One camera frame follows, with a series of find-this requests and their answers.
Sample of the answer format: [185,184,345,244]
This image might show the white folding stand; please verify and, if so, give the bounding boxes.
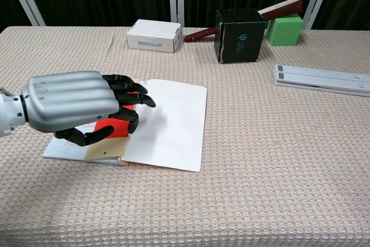
[273,64,370,98]

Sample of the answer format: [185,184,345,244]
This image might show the dark red wooden stick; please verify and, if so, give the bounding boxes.
[184,0,304,43]

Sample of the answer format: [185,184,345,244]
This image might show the green foam block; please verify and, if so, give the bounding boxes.
[265,17,304,47]

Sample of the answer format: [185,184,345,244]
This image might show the black cardboard box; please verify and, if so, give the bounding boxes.
[213,8,268,64]

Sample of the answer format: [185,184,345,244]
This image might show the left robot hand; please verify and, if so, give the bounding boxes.
[20,70,157,147]

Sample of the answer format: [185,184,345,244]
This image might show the white cardboard box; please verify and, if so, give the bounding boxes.
[125,19,183,54]

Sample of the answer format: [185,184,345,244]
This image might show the red and yellow bookmark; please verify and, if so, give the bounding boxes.
[86,78,140,161]

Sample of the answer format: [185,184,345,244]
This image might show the orange cover lined notebook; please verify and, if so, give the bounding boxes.
[42,78,208,172]

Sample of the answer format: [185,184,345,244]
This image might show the beige waffle tablecloth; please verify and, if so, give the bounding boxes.
[0,25,370,247]

